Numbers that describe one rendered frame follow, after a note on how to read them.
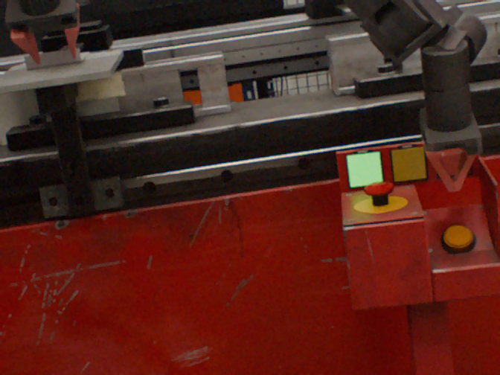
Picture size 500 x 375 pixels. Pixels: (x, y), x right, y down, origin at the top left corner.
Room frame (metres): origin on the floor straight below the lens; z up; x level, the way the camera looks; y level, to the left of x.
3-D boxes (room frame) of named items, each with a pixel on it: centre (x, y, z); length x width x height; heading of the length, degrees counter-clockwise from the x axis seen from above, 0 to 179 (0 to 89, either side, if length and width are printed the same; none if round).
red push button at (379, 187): (1.29, -0.17, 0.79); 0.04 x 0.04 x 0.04
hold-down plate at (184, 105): (1.60, 0.22, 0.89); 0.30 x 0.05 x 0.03; 91
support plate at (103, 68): (1.51, 0.26, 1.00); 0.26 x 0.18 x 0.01; 1
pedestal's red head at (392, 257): (1.30, -0.22, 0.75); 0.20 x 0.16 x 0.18; 84
